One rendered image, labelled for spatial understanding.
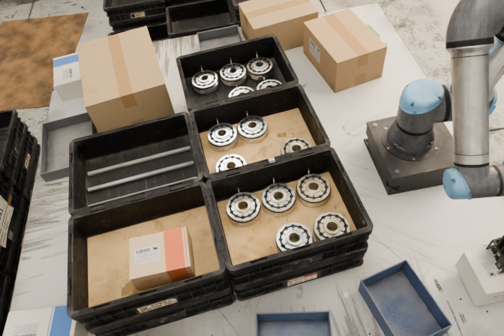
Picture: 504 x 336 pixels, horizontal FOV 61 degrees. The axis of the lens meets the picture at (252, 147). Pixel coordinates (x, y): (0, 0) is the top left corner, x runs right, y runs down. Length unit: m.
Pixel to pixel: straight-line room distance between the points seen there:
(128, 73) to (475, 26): 1.21
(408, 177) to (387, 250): 0.24
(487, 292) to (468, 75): 0.58
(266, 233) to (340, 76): 0.77
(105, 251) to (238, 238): 0.39
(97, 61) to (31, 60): 1.89
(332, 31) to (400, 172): 0.69
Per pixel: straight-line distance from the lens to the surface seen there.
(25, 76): 3.58
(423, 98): 1.36
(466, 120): 1.07
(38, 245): 1.64
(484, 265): 1.35
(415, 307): 1.36
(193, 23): 2.86
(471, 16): 1.05
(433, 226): 1.49
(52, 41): 3.83
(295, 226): 1.25
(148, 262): 1.21
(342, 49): 1.78
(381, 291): 1.36
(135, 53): 1.83
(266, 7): 2.02
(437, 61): 3.17
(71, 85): 2.01
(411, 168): 1.48
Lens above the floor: 1.95
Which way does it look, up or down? 50 degrees down
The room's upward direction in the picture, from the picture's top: 8 degrees counter-clockwise
